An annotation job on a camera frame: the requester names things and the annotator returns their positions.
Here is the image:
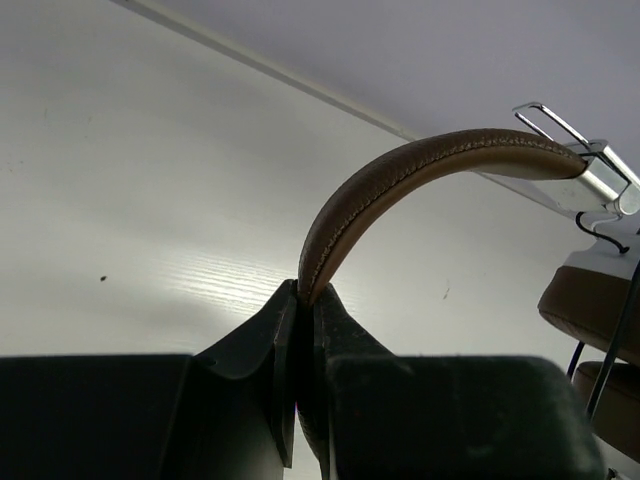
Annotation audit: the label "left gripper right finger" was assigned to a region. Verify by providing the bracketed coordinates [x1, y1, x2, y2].
[297, 285, 408, 479]

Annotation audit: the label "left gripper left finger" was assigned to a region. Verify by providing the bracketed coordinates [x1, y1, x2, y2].
[193, 280, 297, 470]

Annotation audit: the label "brown silver headphones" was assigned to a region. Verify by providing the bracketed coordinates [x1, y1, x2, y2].
[297, 102, 640, 416]

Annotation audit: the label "thin black headphone cable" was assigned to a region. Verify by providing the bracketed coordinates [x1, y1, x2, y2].
[564, 212, 640, 421]

